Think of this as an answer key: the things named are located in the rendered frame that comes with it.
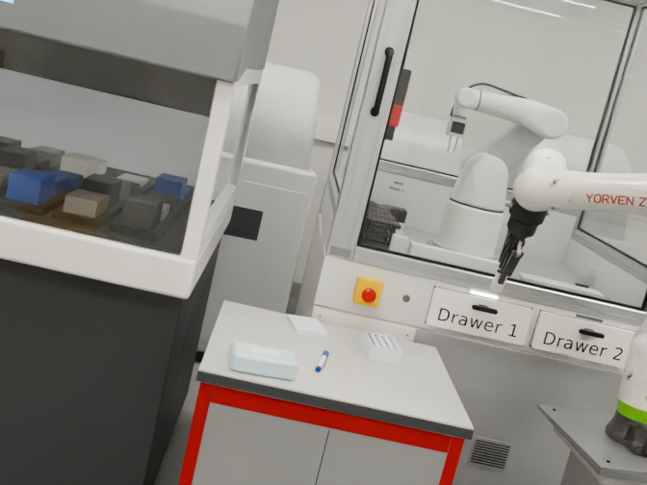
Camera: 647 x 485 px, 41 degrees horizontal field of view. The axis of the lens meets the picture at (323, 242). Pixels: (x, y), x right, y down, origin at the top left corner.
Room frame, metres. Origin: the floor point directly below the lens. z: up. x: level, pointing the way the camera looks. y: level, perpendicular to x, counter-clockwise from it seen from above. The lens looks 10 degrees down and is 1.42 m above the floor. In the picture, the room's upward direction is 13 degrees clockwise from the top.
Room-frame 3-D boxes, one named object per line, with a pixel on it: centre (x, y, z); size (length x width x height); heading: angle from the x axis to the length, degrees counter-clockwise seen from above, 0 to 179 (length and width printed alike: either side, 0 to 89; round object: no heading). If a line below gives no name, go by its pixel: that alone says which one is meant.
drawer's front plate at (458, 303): (2.40, -0.48, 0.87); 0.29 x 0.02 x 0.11; 94
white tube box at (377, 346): (2.19, -0.21, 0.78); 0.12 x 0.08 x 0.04; 9
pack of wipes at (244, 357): (1.85, 0.07, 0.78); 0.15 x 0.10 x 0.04; 100
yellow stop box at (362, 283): (2.37, -0.15, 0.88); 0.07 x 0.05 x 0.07; 94
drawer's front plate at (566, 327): (2.42, -0.80, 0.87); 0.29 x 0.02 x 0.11; 94
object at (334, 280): (2.89, -0.49, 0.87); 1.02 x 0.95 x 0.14; 94
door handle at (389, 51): (2.36, -0.05, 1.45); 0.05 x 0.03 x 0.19; 4
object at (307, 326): (2.25, -0.01, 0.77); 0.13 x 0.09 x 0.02; 17
